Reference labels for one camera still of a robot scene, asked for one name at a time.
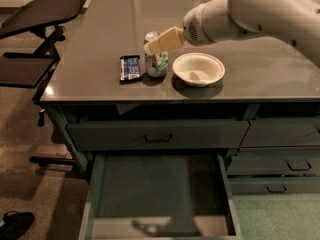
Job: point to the white paper bowl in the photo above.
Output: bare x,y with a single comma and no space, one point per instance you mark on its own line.
198,69

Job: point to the black shoe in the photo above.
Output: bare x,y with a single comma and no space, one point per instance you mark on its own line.
15,224

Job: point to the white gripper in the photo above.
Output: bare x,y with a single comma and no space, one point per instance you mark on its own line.
192,28

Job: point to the closed top drawer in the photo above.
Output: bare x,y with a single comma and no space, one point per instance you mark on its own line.
157,134

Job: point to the green 7up soda can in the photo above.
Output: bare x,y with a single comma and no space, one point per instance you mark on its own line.
156,65

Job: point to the open middle drawer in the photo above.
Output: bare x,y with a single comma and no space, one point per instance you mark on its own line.
162,197

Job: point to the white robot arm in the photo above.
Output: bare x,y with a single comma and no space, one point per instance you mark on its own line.
295,22

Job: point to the dark blue snack packet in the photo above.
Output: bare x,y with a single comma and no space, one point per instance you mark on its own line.
130,68

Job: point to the top right drawer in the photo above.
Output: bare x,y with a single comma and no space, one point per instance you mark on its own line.
282,132

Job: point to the bottom right drawer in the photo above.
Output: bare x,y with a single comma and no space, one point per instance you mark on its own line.
291,185

